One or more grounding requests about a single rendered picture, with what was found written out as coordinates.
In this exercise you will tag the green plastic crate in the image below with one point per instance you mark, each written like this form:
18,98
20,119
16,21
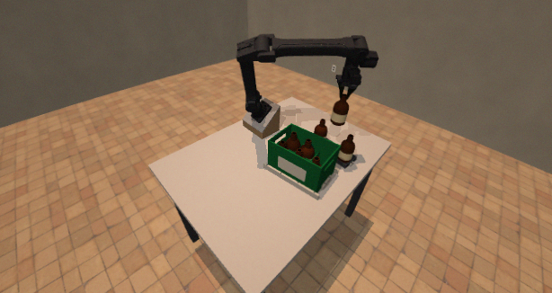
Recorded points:
300,169

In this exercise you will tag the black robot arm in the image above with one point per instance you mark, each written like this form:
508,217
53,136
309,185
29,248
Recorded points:
258,48

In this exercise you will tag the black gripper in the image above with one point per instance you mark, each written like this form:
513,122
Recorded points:
342,84

